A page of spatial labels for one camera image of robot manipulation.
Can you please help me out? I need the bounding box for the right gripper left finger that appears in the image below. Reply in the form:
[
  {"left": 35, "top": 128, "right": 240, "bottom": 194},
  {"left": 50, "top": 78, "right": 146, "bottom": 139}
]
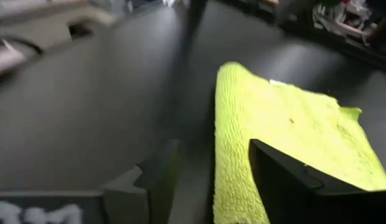
[{"left": 133, "top": 139, "right": 182, "bottom": 224}]

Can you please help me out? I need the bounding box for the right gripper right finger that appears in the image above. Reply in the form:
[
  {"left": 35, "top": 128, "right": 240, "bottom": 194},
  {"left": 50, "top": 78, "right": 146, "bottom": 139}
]
[{"left": 248, "top": 139, "right": 386, "bottom": 224}]

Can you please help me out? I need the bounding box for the green microfiber towel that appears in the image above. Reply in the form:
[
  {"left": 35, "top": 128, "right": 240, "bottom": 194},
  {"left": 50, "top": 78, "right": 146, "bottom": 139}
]
[{"left": 212, "top": 61, "right": 386, "bottom": 224}]

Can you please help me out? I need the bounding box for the person's hand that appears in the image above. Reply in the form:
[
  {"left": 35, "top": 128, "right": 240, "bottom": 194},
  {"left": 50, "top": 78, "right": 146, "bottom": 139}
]
[{"left": 0, "top": 46, "right": 27, "bottom": 77}]

